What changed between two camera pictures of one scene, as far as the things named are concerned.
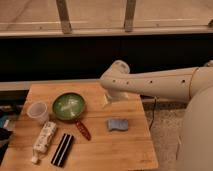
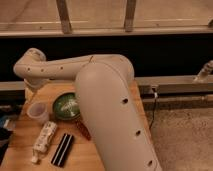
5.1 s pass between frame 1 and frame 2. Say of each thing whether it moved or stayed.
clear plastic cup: stayed
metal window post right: stayed
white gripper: moved
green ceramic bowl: stayed
